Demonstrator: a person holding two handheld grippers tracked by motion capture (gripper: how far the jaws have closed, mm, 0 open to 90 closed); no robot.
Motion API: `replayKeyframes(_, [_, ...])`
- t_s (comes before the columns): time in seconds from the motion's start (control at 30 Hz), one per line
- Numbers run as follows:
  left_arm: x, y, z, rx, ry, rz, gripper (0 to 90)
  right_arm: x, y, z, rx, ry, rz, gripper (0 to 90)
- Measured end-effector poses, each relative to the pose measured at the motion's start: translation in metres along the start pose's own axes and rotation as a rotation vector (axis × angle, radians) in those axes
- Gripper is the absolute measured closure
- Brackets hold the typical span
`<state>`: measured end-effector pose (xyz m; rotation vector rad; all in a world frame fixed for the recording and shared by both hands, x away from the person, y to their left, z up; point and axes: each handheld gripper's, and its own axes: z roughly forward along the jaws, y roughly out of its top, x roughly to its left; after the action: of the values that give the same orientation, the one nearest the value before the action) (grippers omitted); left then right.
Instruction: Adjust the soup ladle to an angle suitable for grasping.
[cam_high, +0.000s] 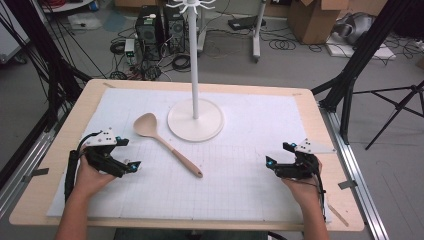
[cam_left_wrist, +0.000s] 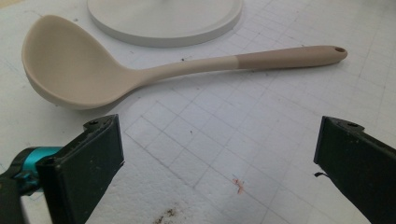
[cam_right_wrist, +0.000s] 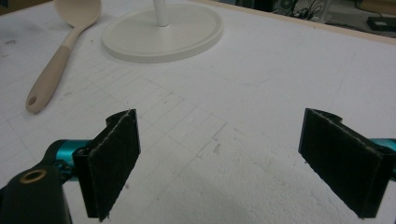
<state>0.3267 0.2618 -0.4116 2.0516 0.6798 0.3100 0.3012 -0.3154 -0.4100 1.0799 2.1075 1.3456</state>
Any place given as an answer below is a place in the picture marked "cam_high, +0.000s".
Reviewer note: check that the flat black device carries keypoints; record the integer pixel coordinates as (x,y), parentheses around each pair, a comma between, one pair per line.
(245,22)

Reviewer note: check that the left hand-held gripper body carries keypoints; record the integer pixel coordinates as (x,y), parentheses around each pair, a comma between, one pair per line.
(101,158)

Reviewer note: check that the grey bag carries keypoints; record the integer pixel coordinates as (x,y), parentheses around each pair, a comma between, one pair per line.
(355,28)

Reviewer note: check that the person's left hand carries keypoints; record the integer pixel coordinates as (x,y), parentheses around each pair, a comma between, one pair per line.
(90,180)

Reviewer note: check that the person's right hand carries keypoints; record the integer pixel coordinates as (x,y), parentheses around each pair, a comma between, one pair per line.
(305,190)

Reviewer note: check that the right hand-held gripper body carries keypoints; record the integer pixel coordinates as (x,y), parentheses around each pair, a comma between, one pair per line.
(300,166)

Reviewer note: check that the large cardboard box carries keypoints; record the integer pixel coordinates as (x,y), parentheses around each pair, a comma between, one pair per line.
(313,21)

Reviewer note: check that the black metal frame post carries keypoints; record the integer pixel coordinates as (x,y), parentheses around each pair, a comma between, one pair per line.
(43,50)
(360,56)

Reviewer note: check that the black tripod stand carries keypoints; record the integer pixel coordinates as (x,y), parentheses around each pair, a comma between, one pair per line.
(396,106)

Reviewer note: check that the beige serving spoon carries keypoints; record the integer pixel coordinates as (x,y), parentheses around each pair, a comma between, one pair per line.
(146,125)

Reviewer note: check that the aluminium table rail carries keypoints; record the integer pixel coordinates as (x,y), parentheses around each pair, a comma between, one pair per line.
(360,186)
(23,173)

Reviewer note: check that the small white power box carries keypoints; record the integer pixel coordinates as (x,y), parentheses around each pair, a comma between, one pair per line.
(129,46)

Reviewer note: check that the white foam board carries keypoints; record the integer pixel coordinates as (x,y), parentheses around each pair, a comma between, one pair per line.
(383,52)

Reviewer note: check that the white grid mat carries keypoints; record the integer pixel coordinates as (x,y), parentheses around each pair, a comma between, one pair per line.
(233,186)

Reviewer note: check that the grey metal bracket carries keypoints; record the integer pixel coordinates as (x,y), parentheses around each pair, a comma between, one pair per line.
(36,172)
(347,184)

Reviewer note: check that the white hook rack stand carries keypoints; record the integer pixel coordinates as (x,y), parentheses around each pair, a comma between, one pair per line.
(195,123)

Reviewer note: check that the white floor stand leg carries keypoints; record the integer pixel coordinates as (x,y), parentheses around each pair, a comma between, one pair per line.
(256,36)

